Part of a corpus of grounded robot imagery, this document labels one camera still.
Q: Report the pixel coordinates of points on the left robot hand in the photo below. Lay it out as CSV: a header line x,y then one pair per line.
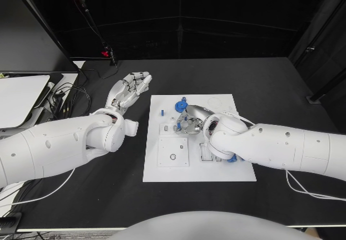
x,y
128,90

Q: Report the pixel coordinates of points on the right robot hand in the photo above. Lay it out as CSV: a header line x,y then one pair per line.
x,y
197,112

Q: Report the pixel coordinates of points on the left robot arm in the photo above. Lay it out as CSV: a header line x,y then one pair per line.
x,y
54,146

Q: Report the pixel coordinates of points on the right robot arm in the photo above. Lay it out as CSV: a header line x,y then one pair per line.
x,y
271,146

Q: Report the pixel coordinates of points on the white task board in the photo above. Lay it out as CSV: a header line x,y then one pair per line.
x,y
190,172

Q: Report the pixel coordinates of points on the blue gear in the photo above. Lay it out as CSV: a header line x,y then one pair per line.
x,y
180,106

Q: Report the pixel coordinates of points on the blue peg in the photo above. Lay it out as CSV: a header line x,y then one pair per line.
x,y
184,98
162,112

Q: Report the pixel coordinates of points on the black power strip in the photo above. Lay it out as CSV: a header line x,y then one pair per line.
x,y
111,54

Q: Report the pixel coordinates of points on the blue thick cylinder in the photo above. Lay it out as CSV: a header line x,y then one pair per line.
x,y
232,158

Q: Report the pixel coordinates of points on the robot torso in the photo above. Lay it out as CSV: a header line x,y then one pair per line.
x,y
211,226

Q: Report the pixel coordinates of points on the black ribbed device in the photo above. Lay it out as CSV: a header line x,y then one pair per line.
x,y
10,223

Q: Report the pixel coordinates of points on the black frame post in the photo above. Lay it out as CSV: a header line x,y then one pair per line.
x,y
51,35

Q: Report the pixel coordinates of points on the black stand post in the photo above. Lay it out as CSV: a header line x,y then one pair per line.
x,y
325,88

